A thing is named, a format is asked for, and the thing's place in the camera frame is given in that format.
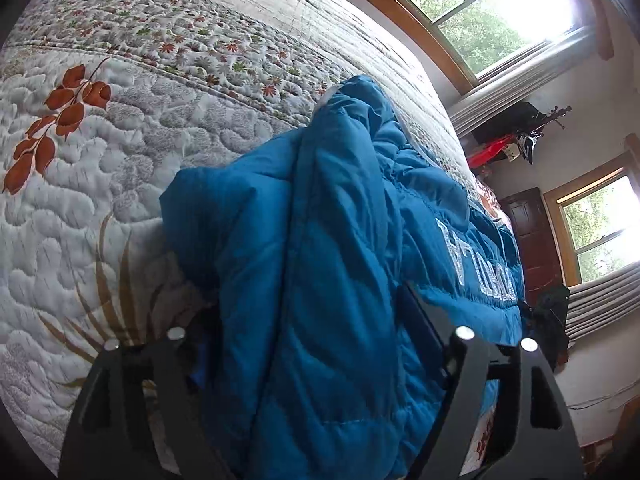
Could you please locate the grey striped curtain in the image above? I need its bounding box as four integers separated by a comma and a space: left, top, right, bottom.
562, 265, 640, 343

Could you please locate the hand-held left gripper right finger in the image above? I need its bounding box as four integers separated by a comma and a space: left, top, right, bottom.
400, 282, 586, 480

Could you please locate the floral quilted bedspread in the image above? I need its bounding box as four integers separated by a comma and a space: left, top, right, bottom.
0, 0, 506, 478

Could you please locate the wooden coat rack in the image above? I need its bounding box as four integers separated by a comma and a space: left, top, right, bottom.
542, 105, 573, 131

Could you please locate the pink floral bedding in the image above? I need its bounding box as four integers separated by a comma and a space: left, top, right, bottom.
467, 175, 501, 221

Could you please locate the black clothes hanger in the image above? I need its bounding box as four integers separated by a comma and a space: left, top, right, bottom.
515, 127, 546, 166

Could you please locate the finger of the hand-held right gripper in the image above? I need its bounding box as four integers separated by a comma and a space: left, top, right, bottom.
520, 284, 571, 373

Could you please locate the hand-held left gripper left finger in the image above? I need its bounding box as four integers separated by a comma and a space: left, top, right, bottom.
60, 305, 236, 480

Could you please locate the blue puffer jacket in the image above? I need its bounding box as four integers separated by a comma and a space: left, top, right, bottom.
160, 75, 526, 480

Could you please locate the small wooden framed window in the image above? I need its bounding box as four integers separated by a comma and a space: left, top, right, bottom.
542, 135, 640, 286

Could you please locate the red hanging item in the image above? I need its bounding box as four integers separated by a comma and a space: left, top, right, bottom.
467, 139, 521, 168

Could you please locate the dark wooden headboard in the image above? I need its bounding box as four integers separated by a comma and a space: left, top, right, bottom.
497, 187, 566, 306

